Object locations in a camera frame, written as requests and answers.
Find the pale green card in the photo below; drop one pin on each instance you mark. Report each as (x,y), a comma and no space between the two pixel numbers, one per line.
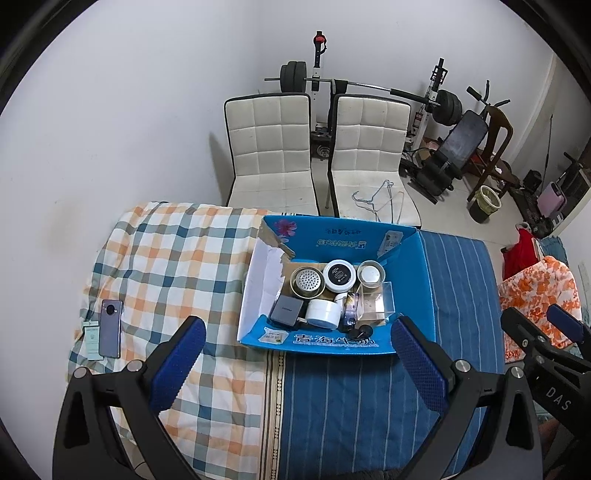
(91,334)

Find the blue striped cloth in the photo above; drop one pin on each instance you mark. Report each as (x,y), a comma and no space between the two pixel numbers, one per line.
(344,414)

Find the right white quilted chair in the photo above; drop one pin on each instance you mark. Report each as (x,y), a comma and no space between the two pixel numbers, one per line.
(367,148)

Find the white tape roll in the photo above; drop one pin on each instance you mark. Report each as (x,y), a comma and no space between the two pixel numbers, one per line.
(323,314)

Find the orange white floral cloth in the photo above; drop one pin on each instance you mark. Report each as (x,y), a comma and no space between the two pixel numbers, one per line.
(533,290)

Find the dark grey power bank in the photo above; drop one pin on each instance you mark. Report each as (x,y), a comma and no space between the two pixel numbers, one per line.
(286,311)

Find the black weight bench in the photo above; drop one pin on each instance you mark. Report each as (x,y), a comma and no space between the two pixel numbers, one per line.
(445,164)

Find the left white quilted chair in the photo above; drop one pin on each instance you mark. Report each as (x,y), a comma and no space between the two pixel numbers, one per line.
(269,140)

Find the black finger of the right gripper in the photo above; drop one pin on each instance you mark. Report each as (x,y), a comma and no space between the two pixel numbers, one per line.
(574,330)

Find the pink box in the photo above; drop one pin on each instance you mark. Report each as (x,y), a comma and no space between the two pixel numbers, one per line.
(551,201)

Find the checked orange teal cloth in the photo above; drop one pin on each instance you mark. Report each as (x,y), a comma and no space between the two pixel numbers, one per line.
(168,261)

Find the steel perforated strainer cup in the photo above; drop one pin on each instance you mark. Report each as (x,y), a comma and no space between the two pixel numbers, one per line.
(307,283)

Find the brown wooden chair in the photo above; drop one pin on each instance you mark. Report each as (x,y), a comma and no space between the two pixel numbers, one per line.
(489,161)

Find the clear plastic square box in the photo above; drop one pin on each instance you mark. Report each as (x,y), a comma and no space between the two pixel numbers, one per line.
(375,305)

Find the open silver round tin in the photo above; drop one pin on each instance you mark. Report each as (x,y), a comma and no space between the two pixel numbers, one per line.
(371,274)

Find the black car key bunch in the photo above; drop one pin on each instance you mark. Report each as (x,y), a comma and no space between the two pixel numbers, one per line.
(360,334)

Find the purple smartphone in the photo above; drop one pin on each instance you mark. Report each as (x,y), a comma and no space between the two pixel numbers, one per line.
(110,328)

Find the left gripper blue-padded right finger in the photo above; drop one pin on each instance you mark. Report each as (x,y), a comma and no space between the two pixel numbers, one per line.
(508,444)

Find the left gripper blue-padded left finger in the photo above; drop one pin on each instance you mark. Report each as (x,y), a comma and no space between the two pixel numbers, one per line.
(87,444)

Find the wire clothes hangers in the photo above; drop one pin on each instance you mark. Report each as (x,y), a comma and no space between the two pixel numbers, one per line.
(386,204)

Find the white quilted chair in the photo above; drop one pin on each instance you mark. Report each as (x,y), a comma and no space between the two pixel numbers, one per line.
(269,140)
(367,148)

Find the blue cardboard milk box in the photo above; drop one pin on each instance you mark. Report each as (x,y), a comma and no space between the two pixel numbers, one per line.
(286,242)

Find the barbell with black plates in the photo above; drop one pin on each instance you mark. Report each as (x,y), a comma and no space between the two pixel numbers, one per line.
(445,107)

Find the green rimmed waste bin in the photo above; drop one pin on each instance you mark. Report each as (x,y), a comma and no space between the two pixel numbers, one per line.
(485,203)

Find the red cloth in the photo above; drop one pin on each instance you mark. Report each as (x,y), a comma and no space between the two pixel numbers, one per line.
(521,255)

